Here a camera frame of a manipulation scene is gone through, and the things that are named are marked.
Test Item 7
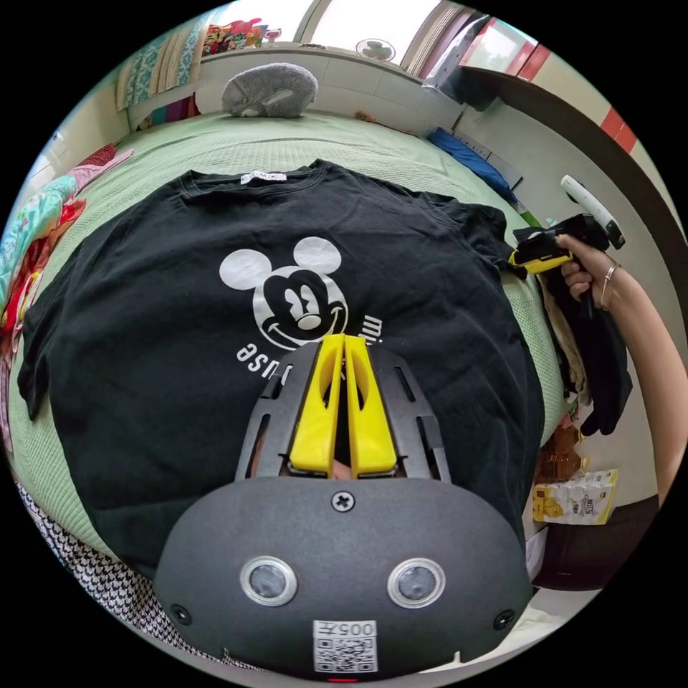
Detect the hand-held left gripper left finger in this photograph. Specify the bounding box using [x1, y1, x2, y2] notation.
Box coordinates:
[287, 333, 345, 479]

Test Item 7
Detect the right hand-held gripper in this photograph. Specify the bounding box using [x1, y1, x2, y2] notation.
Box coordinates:
[508, 213, 612, 322]

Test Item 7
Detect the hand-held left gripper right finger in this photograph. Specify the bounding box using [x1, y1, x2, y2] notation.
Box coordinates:
[343, 335, 400, 480]

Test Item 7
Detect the black short sleeve printed shirt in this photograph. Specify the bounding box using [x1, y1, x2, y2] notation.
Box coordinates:
[16, 158, 545, 583]

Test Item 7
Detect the person's right forearm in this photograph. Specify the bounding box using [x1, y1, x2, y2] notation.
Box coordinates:
[601, 264, 688, 515]

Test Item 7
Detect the person's right hand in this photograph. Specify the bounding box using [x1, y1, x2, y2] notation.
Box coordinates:
[555, 234, 620, 312]

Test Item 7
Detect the blue cushion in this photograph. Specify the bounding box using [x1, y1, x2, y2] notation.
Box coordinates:
[429, 127, 518, 201]

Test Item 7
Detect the pile of dark and beige clothes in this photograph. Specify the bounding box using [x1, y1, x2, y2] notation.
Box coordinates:
[537, 268, 636, 437]

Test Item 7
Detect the bottle of oil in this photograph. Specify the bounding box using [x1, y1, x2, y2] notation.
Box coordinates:
[536, 423, 588, 484]

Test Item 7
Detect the yellow and white snack bag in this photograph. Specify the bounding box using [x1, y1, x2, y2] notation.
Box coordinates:
[530, 469, 620, 527]

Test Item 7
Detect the bed with green mat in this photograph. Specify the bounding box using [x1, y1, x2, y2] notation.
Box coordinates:
[0, 110, 572, 592]

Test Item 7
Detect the houndstooth cloth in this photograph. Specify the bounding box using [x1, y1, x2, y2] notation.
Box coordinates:
[14, 477, 264, 673]

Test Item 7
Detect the small fan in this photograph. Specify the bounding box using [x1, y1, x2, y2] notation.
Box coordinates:
[354, 37, 398, 65]

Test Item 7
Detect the window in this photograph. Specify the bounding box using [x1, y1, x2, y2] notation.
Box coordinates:
[294, 0, 450, 61]

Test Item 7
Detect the grey plush pillow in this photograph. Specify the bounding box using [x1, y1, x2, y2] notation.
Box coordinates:
[221, 62, 320, 119]

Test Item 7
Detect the pile of colourful clothes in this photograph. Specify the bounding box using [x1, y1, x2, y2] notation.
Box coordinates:
[0, 142, 135, 452]

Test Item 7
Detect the patterned curtain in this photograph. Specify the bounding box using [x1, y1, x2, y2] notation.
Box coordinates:
[114, 10, 211, 113]

